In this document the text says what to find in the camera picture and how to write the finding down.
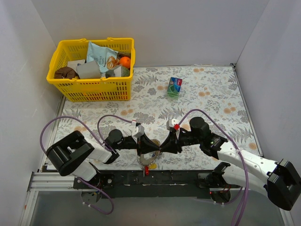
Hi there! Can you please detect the large metal key ring disc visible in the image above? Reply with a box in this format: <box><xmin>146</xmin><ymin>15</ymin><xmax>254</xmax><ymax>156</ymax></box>
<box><xmin>137</xmin><ymin>139</ymin><xmax>160</xmax><ymax>166</ymax></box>

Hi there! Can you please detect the yellow key tag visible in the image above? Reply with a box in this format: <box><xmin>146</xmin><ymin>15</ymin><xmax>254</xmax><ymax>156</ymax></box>
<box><xmin>149</xmin><ymin>163</ymin><xmax>157</xmax><ymax>170</ymax></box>

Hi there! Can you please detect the red key tag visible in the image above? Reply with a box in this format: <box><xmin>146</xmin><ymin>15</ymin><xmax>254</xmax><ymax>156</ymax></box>
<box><xmin>144</xmin><ymin>166</ymin><xmax>149</xmax><ymax>176</ymax></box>

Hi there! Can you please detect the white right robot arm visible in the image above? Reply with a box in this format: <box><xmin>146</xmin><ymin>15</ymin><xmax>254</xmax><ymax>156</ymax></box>
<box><xmin>160</xmin><ymin>117</ymin><xmax>301</xmax><ymax>210</ymax></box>

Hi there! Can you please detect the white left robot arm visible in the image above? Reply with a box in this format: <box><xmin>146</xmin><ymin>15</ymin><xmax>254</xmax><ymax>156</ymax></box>
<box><xmin>46</xmin><ymin>126</ymin><xmax>159</xmax><ymax>188</ymax></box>

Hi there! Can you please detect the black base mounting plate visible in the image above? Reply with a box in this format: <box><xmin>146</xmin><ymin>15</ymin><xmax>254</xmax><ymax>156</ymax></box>
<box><xmin>88</xmin><ymin>169</ymin><xmax>239</xmax><ymax>198</ymax></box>

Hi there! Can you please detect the floral patterned table mat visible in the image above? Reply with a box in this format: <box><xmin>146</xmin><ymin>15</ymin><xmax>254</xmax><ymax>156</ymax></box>
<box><xmin>54</xmin><ymin>66</ymin><xmax>262</xmax><ymax>155</ymax></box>

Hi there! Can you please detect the green blue sponge pack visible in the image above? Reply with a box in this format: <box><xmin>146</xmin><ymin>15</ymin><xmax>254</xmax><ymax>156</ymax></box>
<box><xmin>167</xmin><ymin>77</ymin><xmax>182</xmax><ymax>99</ymax></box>

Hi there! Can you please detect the yellow plastic shopping basket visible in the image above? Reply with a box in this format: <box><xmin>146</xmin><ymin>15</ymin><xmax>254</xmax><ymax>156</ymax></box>
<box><xmin>47</xmin><ymin>37</ymin><xmax>135</xmax><ymax>102</ymax></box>

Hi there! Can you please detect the green avocado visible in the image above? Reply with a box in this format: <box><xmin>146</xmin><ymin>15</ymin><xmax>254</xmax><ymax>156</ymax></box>
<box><xmin>121</xmin><ymin>66</ymin><xmax>130</xmax><ymax>77</ymax></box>

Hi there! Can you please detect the grey cardboard box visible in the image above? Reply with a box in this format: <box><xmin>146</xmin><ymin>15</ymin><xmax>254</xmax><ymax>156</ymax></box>
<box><xmin>76</xmin><ymin>61</ymin><xmax>101</xmax><ymax>79</ymax></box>

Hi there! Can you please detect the orange fruit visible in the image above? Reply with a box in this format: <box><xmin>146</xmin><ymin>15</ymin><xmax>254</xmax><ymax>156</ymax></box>
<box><xmin>119</xmin><ymin>56</ymin><xmax>131</xmax><ymax>69</ymax></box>

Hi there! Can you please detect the light blue chips bag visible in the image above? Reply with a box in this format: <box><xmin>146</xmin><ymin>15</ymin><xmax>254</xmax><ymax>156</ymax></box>
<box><xmin>86</xmin><ymin>41</ymin><xmax>119</xmax><ymax>73</ymax></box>

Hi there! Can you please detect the white carton in basket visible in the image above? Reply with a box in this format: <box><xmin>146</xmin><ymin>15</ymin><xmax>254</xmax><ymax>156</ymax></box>
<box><xmin>67</xmin><ymin>59</ymin><xmax>86</xmax><ymax>71</ymax></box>

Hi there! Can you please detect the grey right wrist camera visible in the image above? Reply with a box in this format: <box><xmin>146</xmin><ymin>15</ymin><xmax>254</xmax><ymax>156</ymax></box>
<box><xmin>166</xmin><ymin>119</ymin><xmax>179</xmax><ymax>130</ymax></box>

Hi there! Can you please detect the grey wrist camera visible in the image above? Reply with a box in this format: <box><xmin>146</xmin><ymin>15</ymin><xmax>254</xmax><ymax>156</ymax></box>
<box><xmin>166</xmin><ymin>119</ymin><xmax>179</xmax><ymax>130</ymax></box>
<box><xmin>132</xmin><ymin>125</ymin><xmax>144</xmax><ymax>138</ymax></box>

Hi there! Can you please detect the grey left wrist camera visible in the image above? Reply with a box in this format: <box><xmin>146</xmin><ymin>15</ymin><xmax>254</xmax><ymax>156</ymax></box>
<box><xmin>132</xmin><ymin>125</ymin><xmax>144</xmax><ymax>138</ymax></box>

